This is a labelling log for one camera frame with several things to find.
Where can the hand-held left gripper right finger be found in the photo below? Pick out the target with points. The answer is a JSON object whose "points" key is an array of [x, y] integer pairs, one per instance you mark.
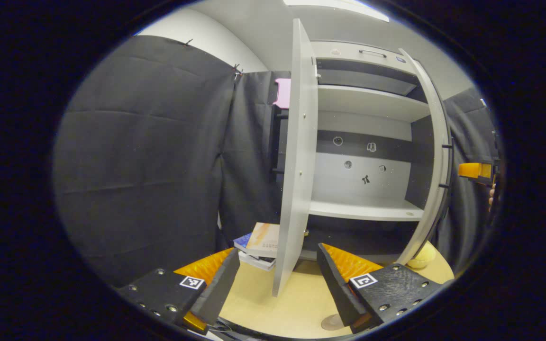
{"points": [[335, 289]]}

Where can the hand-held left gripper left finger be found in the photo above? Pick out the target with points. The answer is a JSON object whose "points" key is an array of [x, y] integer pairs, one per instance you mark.
{"points": [[221, 288]]}

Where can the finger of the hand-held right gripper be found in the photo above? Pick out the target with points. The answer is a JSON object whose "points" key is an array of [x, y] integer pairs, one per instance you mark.
{"points": [[472, 170]]}

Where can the white cabinet door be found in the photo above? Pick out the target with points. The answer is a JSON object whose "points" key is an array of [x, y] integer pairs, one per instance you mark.
{"points": [[436, 213], [296, 189]]}

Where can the white and grey cabinet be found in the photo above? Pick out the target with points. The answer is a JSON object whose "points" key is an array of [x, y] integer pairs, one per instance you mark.
{"points": [[363, 102]]}

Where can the white cabinet drawer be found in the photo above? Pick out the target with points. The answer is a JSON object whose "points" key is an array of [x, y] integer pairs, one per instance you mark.
{"points": [[349, 60]]}

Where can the white book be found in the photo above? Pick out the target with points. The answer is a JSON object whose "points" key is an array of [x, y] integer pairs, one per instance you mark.
{"points": [[254, 260]]}

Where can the beige and orange book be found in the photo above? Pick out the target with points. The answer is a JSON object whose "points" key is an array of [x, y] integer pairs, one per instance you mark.
{"points": [[263, 239]]}

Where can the yellow ball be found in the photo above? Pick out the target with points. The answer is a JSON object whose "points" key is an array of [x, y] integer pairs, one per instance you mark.
{"points": [[422, 258]]}

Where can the black backdrop cloth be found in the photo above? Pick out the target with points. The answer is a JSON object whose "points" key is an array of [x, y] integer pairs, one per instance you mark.
{"points": [[135, 166]]}

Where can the large ceiling light panel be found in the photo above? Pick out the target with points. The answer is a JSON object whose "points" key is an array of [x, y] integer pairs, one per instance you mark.
{"points": [[339, 5]]}

